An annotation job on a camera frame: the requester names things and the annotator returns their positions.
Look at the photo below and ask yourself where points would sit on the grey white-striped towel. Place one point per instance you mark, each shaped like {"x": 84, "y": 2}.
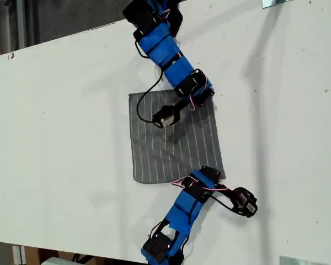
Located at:
{"x": 168, "y": 154}

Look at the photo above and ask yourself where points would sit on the black base clamp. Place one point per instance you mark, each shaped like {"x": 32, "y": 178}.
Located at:
{"x": 179, "y": 258}
{"x": 178, "y": 19}

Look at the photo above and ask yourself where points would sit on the white plastic container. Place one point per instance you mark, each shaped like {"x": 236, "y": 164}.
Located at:
{"x": 55, "y": 262}

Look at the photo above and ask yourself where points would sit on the white table leg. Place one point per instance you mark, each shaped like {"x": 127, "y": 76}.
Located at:
{"x": 18, "y": 254}

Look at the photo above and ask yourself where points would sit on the black camera stalk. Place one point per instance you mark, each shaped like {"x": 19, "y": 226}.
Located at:
{"x": 229, "y": 192}
{"x": 180, "y": 106}

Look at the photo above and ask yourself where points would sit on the black camera box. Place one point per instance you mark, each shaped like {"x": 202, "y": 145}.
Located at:
{"x": 165, "y": 117}
{"x": 245, "y": 204}

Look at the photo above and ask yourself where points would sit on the steel bracket plate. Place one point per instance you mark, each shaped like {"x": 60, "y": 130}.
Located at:
{"x": 270, "y": 3}

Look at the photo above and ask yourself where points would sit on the grey metal post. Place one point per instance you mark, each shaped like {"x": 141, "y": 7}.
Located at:
{"x": 20, "y": 22}

